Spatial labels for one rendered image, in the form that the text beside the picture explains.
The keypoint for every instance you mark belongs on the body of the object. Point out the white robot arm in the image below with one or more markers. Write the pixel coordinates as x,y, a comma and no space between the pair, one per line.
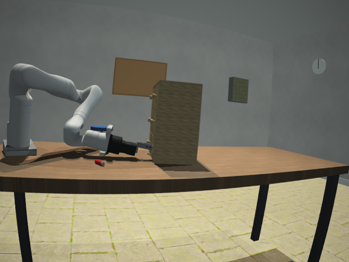
25,76

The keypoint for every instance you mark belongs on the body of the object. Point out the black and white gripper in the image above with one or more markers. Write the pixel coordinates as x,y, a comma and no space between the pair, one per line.
114,144

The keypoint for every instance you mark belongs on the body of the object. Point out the small wooden chest of drawers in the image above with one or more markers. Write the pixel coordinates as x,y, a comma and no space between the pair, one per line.
177,122

